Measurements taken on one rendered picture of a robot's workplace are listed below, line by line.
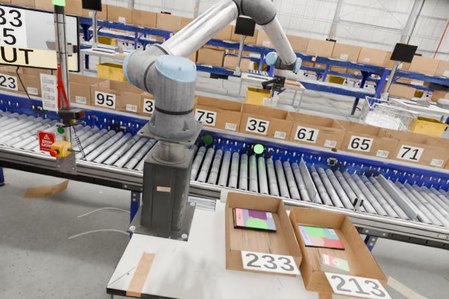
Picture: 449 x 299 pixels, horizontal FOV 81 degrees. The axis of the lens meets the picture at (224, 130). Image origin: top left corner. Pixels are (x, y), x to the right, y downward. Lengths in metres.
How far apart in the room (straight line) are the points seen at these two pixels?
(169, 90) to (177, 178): 0.36
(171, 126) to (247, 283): 0.65
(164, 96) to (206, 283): 0.69
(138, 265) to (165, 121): 0.54
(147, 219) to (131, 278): 0.25
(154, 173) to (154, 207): 0.16
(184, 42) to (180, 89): 0.30
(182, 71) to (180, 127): 0.21
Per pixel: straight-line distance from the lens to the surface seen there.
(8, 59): 1.84
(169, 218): 1.21
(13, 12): 1.81
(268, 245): 1.28
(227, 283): 1.11
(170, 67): 0.95
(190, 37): 1.22
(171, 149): 1.08
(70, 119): 1.64
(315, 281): 1.16
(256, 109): 2.29
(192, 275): 1.11
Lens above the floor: 1.60
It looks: 21 degrees down
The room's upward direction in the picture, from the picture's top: 9 degrees clockwise
